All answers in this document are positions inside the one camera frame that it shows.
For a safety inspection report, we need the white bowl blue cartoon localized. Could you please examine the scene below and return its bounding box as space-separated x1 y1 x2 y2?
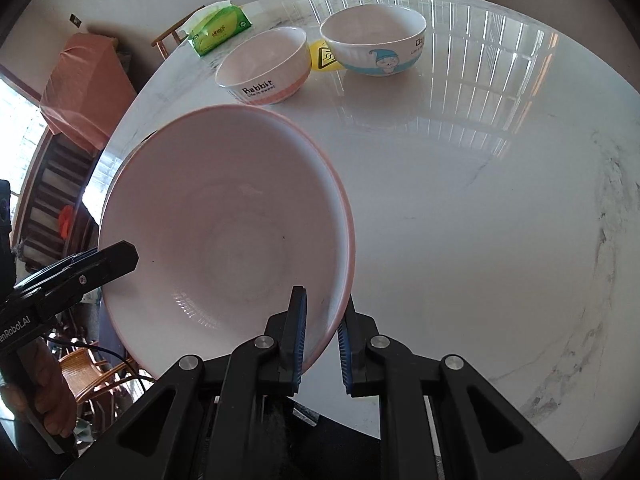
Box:
319 3 427 77

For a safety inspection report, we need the white Rabbit bowl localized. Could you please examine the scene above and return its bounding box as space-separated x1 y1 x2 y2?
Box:
215 26 311 106

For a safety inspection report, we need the green tissue pack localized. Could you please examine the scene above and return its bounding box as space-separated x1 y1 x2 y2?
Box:
182 0 252 56

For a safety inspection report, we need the yellow warning sticker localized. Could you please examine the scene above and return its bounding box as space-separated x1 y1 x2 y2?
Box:
310 40 344 73

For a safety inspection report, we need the small bamboo stool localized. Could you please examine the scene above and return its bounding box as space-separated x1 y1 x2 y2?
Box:
58 348 152 405

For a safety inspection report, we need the light wooden chair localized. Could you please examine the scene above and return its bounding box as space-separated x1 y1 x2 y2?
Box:
151 6 203 61

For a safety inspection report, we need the pink bowl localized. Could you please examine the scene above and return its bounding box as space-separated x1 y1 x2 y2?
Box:
99 104 355 376

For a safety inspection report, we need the pink cloth covered furniture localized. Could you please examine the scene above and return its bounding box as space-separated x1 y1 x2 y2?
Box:
40 34 137 155

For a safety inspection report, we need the dark wooden bench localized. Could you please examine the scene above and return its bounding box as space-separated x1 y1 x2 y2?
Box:
12 131 99 272

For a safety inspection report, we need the person's left hand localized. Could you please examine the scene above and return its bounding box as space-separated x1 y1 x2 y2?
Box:
0 336 79 439

